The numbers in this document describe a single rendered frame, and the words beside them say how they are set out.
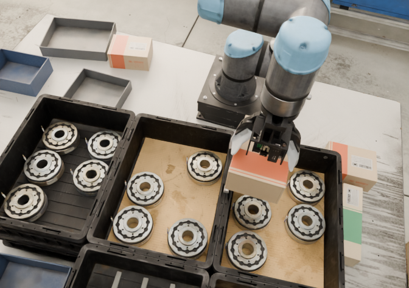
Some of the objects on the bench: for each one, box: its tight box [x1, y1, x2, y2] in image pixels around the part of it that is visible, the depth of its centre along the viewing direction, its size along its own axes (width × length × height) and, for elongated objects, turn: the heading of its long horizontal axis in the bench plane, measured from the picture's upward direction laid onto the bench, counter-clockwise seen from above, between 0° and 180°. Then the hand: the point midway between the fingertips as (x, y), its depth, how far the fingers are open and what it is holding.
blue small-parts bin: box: [0, 48, 54, 97], centre depth 140 cm, size 20×15×7 cm
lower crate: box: [0, 234, 79, 262], centre depth 110 cm, size 40×30×12 cm
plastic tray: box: [39, 17, 117, 61], centre depth 155 cm, size 27×20×5 cm
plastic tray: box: [62, 68, 132, 108], centre depth 134 cm, size 27×20×5 cm
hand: (262, 154), depth 80 cm, fingers closed on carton, 14 cm apart
